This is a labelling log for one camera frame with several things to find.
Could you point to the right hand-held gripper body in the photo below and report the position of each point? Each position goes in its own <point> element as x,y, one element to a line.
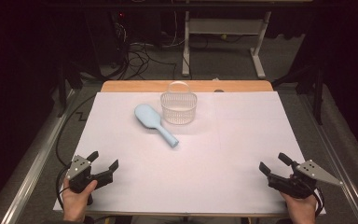
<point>304,179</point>

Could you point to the small yellow-green ball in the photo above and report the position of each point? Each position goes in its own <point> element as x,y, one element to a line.
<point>223,36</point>

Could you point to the white metal desk frame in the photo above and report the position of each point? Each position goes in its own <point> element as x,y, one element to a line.
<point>223,26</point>

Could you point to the person's right hand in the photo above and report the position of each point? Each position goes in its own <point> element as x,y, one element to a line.
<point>301,208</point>

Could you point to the person's left hand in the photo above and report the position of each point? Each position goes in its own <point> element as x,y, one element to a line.
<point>78,202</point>

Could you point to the aluminium floor rail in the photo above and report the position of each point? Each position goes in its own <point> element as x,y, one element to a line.
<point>34,161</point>
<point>341,146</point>

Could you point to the white plastic mesh basket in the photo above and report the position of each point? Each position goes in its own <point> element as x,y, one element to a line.
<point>178,107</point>

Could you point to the black computer tower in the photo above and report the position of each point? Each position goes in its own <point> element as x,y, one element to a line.
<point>105,34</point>

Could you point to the white table cover board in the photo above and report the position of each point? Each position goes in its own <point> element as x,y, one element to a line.
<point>199,168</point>

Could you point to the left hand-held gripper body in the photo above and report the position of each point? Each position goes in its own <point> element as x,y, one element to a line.
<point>80,174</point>

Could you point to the light blue hairbrush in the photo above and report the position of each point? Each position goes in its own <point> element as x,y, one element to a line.
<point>155,121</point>

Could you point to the dark round table grommet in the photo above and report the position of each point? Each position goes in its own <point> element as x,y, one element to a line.
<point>219,90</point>

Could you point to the black metal stand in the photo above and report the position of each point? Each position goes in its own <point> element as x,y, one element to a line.
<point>315,84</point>
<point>66,81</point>

